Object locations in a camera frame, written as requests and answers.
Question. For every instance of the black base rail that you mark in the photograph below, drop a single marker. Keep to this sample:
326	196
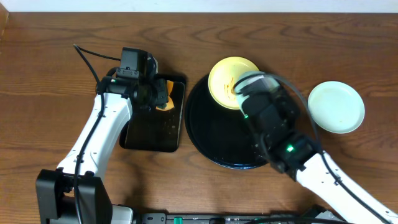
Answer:
315	214

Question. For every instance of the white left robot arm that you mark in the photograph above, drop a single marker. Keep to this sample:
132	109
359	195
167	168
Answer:
74	192

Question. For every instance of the black rectangular tray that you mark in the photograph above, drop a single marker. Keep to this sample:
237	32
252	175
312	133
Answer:
152	129

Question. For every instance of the yellow plate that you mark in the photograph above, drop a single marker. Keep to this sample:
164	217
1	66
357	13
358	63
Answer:
223	77

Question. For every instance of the light blue plate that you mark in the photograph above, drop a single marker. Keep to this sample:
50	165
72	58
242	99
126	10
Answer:
252	82
336	107

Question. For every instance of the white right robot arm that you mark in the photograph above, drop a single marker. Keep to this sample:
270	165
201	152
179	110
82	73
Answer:
304	160

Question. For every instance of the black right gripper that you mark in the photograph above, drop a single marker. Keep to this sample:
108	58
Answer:
284	101

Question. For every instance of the orange green scrub sponge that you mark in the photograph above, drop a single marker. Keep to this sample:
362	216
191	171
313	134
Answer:
169	104

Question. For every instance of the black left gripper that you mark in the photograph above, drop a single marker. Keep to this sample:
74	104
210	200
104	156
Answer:
162	94

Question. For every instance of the black round tray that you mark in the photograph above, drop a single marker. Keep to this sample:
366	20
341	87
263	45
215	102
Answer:
220	134

